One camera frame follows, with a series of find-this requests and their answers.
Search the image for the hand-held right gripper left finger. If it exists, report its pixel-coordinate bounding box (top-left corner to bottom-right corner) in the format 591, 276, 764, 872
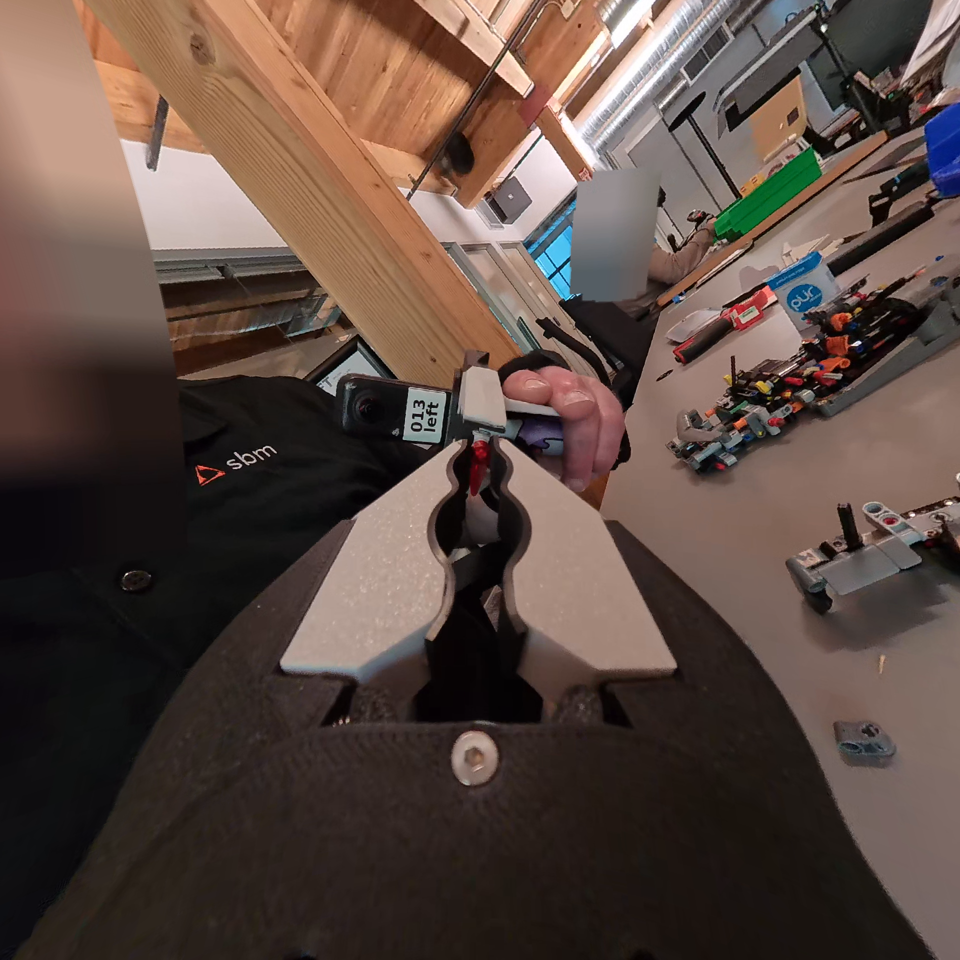
279, 438, 470, 702

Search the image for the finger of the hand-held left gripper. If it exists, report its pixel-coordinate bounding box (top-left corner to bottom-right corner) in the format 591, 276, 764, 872
457, 366, 507, 438

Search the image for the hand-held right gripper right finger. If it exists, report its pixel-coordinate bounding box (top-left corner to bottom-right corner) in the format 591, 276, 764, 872
491, 435, 678, 702

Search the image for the grey lego subassembly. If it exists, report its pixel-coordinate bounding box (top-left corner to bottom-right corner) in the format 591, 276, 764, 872
786, 495, 960, 616

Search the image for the grey lego axle connector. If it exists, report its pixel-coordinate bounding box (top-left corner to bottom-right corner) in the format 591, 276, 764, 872
832, 720, 897, 766

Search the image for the lego car chassis assembly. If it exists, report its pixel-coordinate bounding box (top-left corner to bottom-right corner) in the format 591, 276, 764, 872
666, 273, 960, 475

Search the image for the black framed code sign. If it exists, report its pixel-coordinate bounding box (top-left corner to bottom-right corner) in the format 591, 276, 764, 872
303, 333, 399, 399

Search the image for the black office chair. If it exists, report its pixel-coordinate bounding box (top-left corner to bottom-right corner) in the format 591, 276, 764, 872
536, 296, 661, 410

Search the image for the silver foil pouch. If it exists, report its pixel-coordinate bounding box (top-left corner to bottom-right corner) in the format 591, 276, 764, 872
663, 307, 727, 345

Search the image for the brown cardboard sheet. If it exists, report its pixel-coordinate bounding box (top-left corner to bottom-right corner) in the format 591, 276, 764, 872
656, 131, 891, 309

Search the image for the white blue mint pouch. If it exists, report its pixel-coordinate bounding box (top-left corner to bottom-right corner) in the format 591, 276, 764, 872
763, 251, 841, 333

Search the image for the white folded paper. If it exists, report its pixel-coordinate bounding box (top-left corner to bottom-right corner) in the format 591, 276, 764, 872
738, 232, 849, 290

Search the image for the black floor lamp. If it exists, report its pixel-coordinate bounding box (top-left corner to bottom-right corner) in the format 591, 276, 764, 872
667, 93, 744, 200

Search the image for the green plastic bin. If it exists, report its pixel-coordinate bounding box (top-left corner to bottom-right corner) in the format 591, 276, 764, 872
712, 146, 824, 241

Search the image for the cardboard box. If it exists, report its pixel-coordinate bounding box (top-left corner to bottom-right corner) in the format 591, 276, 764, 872
750, 78, 807, 162

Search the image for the black cylinder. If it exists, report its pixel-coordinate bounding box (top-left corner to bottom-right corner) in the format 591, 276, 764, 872
825, 204, 939, 277

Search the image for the blue plastic bin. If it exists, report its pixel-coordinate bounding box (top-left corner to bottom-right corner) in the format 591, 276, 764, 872
922, 103, 960, 200

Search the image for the black wall speaker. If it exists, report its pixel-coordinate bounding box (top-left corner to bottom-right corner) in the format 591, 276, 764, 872
483, 174, 534, 225

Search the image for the black red handled tool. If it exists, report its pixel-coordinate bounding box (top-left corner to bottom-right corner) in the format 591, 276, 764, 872
671, 288, 781, 366

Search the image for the silver ventilation duct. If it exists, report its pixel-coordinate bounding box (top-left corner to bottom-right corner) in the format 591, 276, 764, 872
577, 0, 759, 151

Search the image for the black strapped device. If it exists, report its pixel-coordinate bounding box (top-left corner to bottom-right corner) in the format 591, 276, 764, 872
866, 168, 937, 226

